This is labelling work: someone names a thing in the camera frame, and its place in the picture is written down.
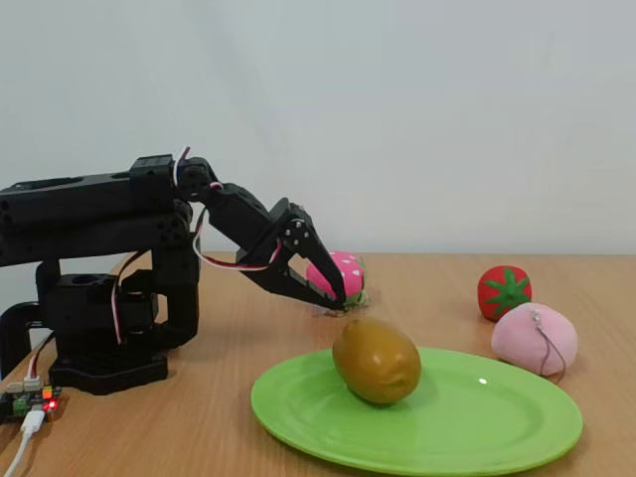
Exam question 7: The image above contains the brown toy kiwi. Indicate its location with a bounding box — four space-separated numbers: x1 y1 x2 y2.
331 317 423 405

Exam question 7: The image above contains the green oval plate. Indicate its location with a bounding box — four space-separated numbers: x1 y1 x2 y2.
249 345 584 477

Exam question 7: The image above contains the pink plush strawberry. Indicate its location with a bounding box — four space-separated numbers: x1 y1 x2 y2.
304 249 370 313

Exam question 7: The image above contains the red toy tomato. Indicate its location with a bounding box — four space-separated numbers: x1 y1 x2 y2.
477 264 534 324

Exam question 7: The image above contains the pale pink plush peach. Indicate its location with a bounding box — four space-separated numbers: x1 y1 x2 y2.
491 302 579 378

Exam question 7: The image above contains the black table clamp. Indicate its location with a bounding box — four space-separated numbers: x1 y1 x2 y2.
0 257 63 380

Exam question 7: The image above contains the motor controller circuit board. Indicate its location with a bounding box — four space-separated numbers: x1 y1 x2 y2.
0 379 65 424

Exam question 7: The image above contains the white red gripper servo wire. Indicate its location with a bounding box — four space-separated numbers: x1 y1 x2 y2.
191 205 283 274

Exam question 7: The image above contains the white red board wire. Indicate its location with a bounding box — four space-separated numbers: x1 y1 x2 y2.
25 331 57 390

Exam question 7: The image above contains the white USB cable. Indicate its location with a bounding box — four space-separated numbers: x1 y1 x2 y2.
0 408 49 477

